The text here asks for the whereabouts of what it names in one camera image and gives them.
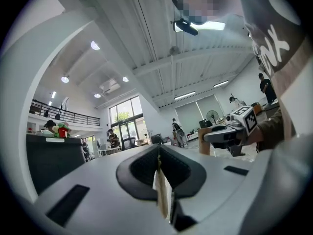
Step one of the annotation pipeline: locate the black head-mounted camera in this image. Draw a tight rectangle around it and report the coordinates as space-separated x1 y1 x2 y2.
173 19 199 36

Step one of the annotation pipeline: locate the person's head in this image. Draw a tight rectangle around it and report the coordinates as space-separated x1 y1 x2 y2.
172 0 243 25

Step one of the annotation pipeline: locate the ceiling air conditioner unit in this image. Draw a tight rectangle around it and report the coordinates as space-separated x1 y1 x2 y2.
99 78 122 94

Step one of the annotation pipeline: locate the rectangular ceiling panel light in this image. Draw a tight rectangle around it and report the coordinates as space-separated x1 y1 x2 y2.
175 20 226 33

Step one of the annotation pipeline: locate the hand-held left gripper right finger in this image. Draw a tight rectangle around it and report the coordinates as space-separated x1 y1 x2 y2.
159 143 256 225

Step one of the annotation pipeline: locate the tall black-framed window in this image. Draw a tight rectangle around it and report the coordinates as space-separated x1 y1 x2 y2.
109 95 144 144

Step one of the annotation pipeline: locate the black standing fan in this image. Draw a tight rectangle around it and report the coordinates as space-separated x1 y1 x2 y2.
206 110 219 125

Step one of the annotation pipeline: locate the black mezzanine railing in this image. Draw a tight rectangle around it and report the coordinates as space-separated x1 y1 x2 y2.
29 99 101 127

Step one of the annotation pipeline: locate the person's right forearm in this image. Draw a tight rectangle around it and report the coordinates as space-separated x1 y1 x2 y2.
255 108 287 152

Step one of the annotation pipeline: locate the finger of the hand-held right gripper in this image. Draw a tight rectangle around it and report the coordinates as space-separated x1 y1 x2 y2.
203 125 238 144

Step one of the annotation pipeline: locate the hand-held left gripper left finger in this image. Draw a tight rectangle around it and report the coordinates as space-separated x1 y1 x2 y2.
36 143 177 235

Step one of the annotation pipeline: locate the grey roller blind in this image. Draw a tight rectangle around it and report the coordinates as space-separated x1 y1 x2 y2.
195 94 224 122
175 101 203 134

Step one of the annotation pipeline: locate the red and green plush toy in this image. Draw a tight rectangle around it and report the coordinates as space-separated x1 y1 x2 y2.
52 121 72 139

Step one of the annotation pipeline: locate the person's brown printed shirt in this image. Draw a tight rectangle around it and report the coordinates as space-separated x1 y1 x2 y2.
236 0 313 154

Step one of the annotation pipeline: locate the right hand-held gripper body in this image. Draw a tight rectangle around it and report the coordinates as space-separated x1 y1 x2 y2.
211 106 259 158

